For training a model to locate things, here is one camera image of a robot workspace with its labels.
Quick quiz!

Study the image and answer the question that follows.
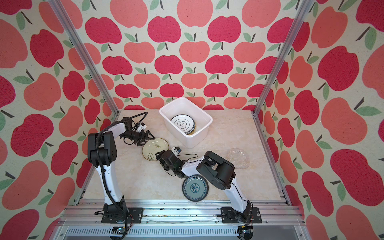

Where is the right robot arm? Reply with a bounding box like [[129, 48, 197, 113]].
[[155, 148, 253, 224]]

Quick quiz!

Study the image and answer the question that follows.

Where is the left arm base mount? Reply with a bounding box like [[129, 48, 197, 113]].
[[101, 208, 144, 224]]

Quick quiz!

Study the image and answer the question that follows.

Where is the left aluminium frame post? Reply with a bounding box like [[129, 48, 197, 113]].
[[48, 0, 120, 119]]

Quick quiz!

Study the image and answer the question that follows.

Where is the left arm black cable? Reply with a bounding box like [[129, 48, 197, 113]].
[[95, 111, 149, 240]]

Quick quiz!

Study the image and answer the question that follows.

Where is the teal patterned plate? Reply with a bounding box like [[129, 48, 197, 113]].
[[182, 175, 209, 202]]

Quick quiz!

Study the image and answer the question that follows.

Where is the beige plate brown rim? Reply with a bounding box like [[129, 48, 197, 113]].
[[142, 138, 169, 161]]

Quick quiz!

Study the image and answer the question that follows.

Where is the white plate black flower outline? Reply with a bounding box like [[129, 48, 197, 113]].
[[171, 115, 194, 135]]

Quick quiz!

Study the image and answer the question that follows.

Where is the aluminium frame post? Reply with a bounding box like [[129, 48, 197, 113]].
[[48, 0, 120, 119], [253, 0, 315, 118]]

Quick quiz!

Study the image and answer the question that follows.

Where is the clear glass plate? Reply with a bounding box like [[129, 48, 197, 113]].
[[227, 148, 250, 170]]

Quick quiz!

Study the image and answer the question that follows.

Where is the white plastic bin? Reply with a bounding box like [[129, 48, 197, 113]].
[[159, 97, 213, 149]]

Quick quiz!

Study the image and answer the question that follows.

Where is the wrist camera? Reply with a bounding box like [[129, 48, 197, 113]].
[[172, 147, 182, 157], [133, 123, 147, 133]]

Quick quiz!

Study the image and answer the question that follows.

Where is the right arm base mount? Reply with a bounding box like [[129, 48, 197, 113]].
[[219, 208, 263, 224]]

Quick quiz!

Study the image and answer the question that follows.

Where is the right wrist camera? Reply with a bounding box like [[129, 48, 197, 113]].
[[172, 147, 182, 157]]

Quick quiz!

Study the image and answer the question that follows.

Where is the right aluminium frame post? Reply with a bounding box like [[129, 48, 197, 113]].
[[253, 0, 315, 118]]

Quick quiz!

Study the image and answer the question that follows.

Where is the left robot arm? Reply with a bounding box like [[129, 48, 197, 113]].
[[88, 118, 155, 217]]

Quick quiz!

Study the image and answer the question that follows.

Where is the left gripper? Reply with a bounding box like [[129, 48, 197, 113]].
[[119, 130, 155, 146]]

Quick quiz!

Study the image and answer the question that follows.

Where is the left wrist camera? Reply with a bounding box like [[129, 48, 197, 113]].
[[133, 123, 147, 133]]

